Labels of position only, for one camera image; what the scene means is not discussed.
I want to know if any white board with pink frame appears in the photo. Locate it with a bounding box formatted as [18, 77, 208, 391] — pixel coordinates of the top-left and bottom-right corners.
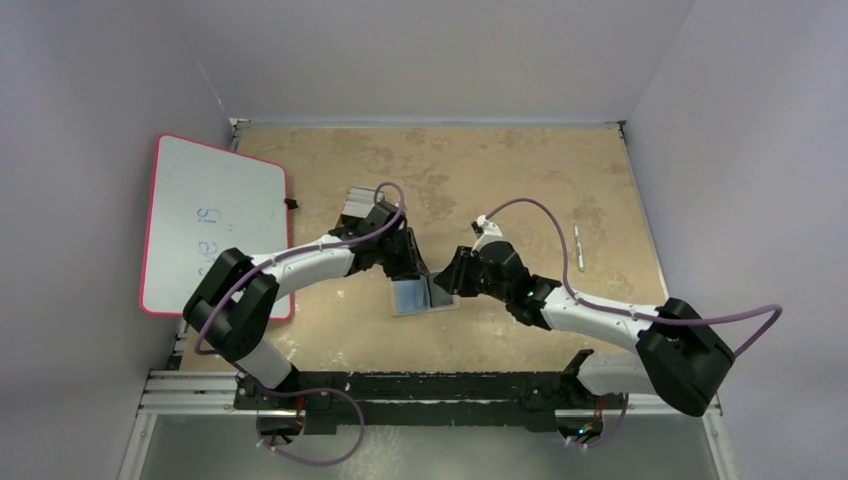
[139, 134, 290, 318]

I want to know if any aluminium frame rail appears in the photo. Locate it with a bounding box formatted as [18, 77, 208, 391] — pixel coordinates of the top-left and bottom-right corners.
[145, 365, 712, 417]

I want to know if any blue credit card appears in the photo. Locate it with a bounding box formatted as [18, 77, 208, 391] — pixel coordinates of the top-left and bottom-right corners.
[392, 277, 431, 315]

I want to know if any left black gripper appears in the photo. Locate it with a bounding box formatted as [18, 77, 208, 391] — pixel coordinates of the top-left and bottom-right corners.
[376, 229, 428, 282]

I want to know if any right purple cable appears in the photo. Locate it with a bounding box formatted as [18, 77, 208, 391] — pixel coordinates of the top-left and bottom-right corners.
[473, 198, 783, 452]

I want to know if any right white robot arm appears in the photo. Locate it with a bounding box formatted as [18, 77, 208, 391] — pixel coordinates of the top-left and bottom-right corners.
[434, 241, 736, 417]

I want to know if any white green pen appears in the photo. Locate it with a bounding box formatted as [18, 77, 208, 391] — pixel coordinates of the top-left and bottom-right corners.
[573, 225, 586, 273]

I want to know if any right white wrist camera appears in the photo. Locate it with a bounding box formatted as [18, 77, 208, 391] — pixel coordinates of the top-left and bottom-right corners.
[471, 215, 505, 251]

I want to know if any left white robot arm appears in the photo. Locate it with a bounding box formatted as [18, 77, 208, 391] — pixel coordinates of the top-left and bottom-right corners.
[182, 200, 429, 409]

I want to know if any stack of cards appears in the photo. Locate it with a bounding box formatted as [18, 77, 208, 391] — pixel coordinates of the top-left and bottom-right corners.
[341, 187, 377, 219]

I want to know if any beige leather card holder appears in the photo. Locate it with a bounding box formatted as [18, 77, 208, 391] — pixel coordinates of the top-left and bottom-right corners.
[390, 280, 459, 316]

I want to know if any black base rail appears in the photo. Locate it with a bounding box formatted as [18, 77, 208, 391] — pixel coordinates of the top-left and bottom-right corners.
[234, 350, 625, 439]

